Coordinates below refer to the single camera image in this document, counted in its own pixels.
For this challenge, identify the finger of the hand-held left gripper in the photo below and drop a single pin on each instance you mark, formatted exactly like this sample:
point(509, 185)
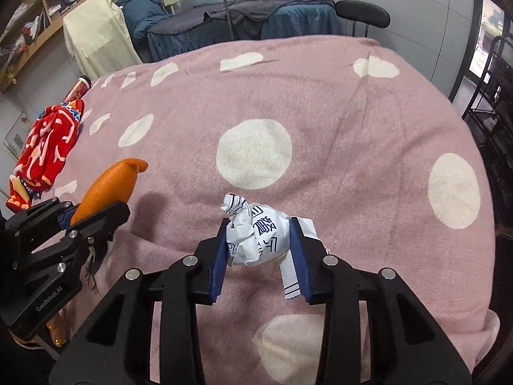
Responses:
point(40, 218)
point(104, 220)

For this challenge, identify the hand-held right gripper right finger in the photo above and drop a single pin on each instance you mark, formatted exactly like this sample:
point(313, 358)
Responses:
point(299, 264)

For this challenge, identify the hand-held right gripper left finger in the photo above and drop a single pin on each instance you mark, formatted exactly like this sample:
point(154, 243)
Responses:
point(218, 264)

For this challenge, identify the orange plastic wrapper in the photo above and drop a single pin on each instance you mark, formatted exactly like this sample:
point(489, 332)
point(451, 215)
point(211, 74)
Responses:
point(108, 184)

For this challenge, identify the person's left hand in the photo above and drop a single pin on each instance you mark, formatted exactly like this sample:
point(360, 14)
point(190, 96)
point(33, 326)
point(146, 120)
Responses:
point(58, 331)

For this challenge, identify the red patterned cloth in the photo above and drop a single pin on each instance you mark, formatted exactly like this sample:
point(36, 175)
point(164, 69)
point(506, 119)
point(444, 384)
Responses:
point(44, 144)

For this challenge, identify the pink polka dot blanket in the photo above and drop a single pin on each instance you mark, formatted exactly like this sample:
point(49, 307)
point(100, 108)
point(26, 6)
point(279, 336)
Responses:
point(320, 128)

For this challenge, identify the cream towel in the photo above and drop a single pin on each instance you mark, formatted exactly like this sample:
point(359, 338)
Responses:
point(96, 36)

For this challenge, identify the blue quilt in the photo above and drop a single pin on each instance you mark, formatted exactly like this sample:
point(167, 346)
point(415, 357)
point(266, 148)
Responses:
point(144, 12)

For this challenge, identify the black rolling cart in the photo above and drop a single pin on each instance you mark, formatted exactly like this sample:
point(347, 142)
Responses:
point(497, 136)

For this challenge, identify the massage bed with blue skirt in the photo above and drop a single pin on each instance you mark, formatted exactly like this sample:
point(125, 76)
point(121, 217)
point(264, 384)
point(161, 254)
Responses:
point(300, 24)

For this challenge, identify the black stool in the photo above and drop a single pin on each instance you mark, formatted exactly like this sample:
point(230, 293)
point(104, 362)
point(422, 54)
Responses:
point(362, 12)

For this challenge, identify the grey blanket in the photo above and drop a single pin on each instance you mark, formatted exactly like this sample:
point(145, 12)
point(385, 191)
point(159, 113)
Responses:
point(260, 6)

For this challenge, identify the wall poster with code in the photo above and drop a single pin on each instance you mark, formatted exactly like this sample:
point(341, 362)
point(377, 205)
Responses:
point(18, 136)

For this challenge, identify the wooden wall cabinet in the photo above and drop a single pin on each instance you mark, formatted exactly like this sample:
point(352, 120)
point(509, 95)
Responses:
point(24, 58)

